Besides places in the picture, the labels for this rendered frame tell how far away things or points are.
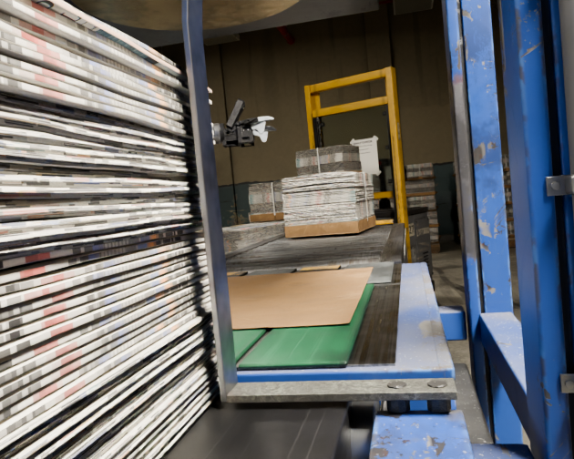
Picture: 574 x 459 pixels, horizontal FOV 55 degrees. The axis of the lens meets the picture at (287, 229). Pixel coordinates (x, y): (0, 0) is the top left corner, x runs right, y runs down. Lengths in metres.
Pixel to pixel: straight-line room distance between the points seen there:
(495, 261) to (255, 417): 0.78
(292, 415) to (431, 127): 9.43
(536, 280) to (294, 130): 9.51
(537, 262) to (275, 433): 0.26
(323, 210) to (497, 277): 1.06
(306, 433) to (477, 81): 0.86
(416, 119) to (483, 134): 8.68
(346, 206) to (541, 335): 1.57
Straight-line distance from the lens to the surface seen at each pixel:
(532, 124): 0.50
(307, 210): 2.07
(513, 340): 0.94
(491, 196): 1.10
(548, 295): 0.51
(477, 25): 1.14
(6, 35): 0.26
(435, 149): 9.74
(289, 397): 0.41
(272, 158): 10.01
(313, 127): 4.51
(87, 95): 0.30
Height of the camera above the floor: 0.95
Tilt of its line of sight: 3 degrees down
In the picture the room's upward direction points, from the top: 5 degrees counter-clockwise
